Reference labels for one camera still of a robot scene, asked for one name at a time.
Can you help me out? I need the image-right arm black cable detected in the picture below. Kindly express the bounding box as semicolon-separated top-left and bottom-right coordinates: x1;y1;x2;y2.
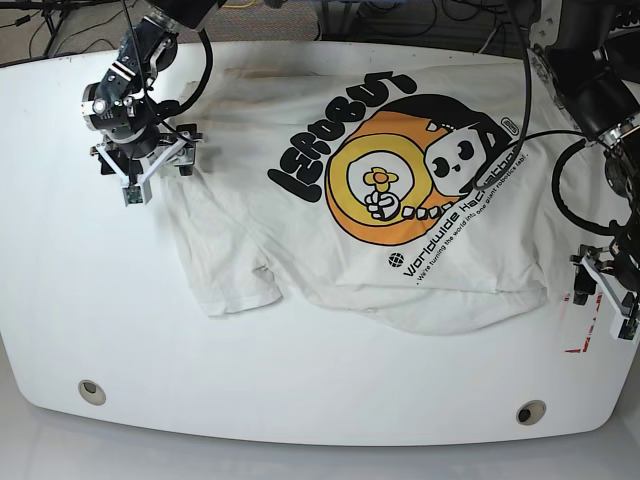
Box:
469;0;631;236

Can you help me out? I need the image-left arm black cable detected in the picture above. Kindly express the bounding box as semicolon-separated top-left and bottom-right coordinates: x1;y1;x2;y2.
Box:
114;0;214;181

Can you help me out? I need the right table cable grommet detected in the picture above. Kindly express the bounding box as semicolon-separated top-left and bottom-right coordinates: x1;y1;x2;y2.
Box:
516;400;546;426

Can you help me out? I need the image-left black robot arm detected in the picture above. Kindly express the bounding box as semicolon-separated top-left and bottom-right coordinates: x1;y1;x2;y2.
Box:
81;1;226;206

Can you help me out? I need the left table cable grommet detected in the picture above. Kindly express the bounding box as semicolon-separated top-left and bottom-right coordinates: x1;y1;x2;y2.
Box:
78;380;106;406

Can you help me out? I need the image-left gripper white bracket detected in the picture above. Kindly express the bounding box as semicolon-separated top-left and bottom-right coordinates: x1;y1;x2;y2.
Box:
90;123;204;206

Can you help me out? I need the table cable grommet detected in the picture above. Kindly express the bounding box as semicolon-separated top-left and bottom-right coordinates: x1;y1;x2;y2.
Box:
516;400;546;426
78;380;106;406

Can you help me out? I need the red tape rectangle marking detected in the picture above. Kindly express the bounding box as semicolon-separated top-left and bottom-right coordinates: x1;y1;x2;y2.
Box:
557;289;602;354

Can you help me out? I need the black tripod stand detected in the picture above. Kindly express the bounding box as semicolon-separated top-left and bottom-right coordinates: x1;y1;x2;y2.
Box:
1;0;79;60

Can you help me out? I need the image-right gripper white bracket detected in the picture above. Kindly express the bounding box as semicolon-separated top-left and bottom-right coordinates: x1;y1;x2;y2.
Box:
570;243;639;343

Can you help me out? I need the white printed t-shirt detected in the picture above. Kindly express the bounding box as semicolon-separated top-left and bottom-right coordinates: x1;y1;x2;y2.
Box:
161;64;577;335

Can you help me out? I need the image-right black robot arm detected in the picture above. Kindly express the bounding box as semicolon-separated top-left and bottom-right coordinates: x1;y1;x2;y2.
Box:
529;1;639;341

